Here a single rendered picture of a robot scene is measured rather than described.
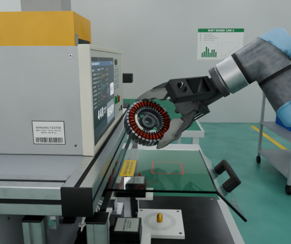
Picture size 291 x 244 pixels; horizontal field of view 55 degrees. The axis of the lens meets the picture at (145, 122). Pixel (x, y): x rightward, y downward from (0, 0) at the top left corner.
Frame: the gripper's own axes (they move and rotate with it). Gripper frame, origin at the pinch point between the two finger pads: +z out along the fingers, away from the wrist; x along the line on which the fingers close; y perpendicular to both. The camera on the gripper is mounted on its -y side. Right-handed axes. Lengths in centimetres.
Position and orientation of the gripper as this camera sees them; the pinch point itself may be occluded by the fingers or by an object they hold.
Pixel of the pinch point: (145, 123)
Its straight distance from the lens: 67.7
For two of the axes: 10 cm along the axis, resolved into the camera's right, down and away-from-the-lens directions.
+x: -3.8, -8.6, 3.4
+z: -8.0, 4.9, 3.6
